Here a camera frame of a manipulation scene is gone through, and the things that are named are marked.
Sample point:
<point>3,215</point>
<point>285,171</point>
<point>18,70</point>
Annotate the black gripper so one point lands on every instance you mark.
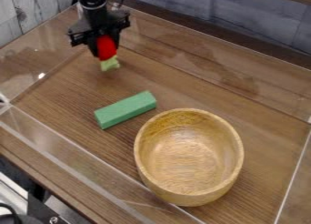
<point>87,29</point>

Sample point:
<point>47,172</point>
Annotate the red plush fruit green stem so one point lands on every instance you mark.
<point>107,53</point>

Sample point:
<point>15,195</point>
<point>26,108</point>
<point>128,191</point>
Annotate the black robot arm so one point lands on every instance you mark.
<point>94,8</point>

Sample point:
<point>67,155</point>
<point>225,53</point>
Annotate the green rectangular block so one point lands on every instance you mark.
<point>124,109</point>

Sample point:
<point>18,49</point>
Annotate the wooden oval bowl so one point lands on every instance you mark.
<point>189,154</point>

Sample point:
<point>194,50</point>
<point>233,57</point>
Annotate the black clamp mount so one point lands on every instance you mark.
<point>38,213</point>

